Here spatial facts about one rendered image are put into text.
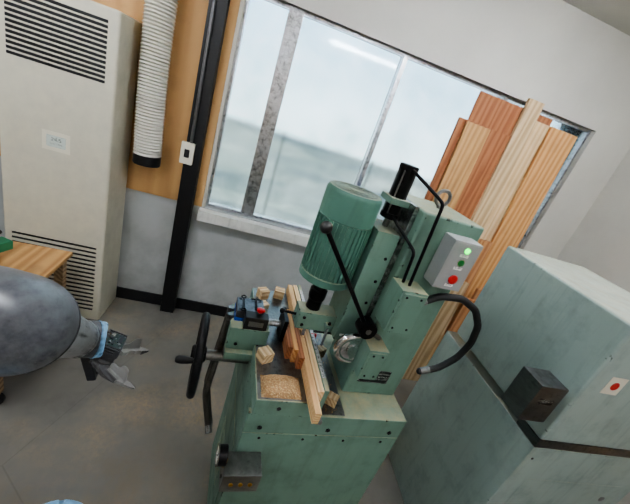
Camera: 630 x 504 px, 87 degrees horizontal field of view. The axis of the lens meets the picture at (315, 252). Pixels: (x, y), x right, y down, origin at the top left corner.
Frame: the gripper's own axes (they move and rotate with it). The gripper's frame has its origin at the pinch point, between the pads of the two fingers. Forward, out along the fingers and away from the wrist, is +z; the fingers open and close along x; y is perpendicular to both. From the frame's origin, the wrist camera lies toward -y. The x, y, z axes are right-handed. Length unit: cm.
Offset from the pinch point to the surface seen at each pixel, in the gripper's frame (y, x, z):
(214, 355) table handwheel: 6.9, 9.9, 19.7
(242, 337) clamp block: 19.1, 8.7, 23.2
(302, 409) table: 21, -14, 43
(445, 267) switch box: 80, -6, 53
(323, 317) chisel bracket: 41, 8, 42
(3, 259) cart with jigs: -57, 93, -69
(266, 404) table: 18.1, -14.3, 32.2
